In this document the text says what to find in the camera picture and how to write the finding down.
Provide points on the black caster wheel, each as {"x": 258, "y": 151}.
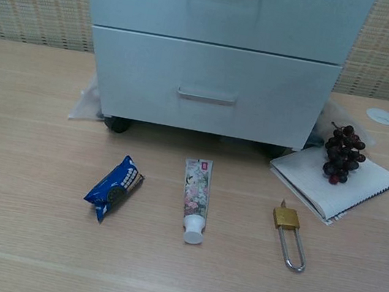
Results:
{"x": 118, "y": 124}

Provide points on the floral toothpaste tube white cap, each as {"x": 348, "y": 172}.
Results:
{"x": 196, "y": 190}

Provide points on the blue cookie snack packet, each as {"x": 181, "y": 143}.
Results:
{"x": 113, "y": 189}

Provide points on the brass long-shackle padlock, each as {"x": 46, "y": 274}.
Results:
{"x": 285, "y": 217}

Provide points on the clear plastic bag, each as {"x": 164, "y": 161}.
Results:
{"x": 84, "y": 102}
{"x": 333, "y": 110}

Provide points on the dark purple grape bunch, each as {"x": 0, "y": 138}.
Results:
{"x": 343, "y": 151}

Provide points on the round white table grommet cap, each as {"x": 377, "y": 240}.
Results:
{"x": 380, "y": 115}

